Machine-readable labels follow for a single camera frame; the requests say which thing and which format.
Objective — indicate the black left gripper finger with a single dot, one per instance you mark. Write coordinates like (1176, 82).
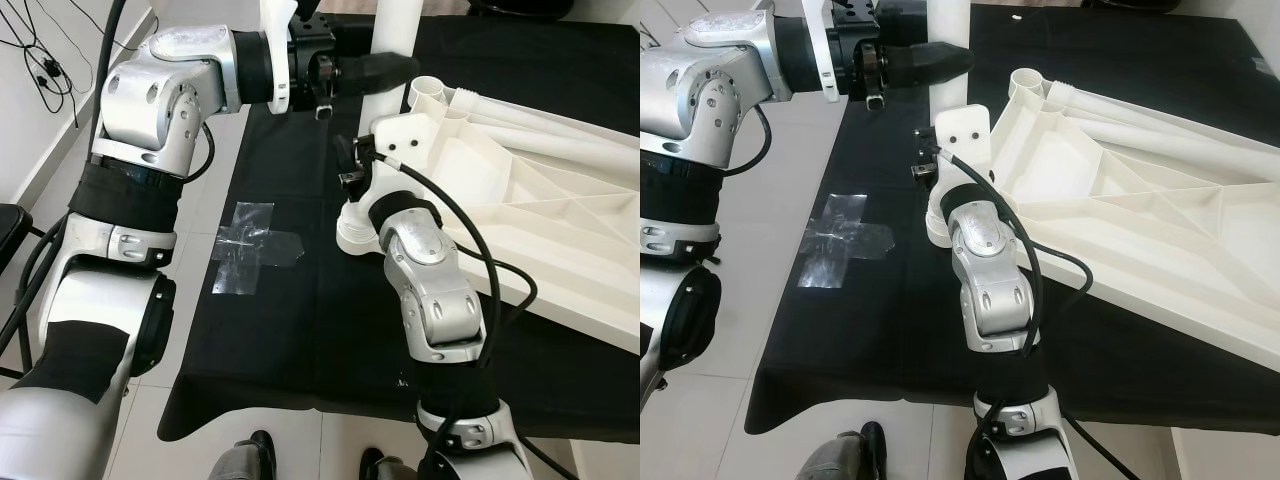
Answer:
(355, 37)
(380, 73)
(925, 66)
(903, 34)

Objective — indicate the white plastic table leg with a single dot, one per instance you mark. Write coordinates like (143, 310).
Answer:
(540, 115)
(560, 140)
(948, 22)
(1150, 108)
(398, 25)
(1170, 132)

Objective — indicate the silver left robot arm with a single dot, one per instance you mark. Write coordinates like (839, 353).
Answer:
(700, 80)
(160, 90)

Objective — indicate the clear tape cross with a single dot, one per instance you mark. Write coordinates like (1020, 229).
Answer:
(845, 240)
(250, 248)

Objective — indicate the black tablecloth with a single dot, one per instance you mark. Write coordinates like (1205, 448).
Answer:
(880, 350)
(300, 350)

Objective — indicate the white plastic table top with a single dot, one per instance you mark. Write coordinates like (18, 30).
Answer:
(1130, 220)
(540, 230)

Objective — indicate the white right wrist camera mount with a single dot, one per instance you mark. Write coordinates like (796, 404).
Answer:
(965, 130)
(408, 135)

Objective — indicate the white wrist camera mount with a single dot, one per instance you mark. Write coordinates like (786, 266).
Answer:
(408, 135)
(280, 12)
(965, 130)
(818, 20)

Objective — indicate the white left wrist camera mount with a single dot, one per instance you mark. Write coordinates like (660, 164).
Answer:
(280, 12)
(818, 20)

